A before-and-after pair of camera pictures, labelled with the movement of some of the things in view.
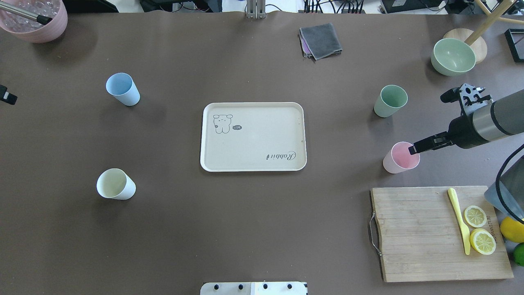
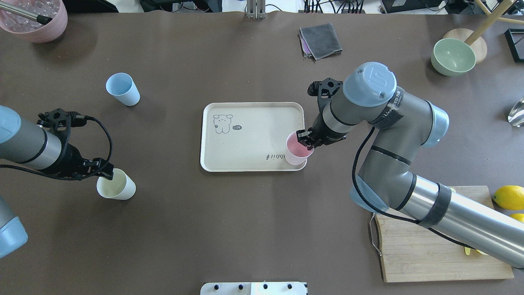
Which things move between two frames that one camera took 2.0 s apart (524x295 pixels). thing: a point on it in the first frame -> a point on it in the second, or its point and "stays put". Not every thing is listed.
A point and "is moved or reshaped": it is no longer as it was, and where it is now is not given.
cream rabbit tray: [258, 136] stays put
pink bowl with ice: [40, 21] stays put
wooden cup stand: [476, 38] stays put
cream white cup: [115, 184] stays put
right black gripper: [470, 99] -> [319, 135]
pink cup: [398, 158] is moved or reshaped
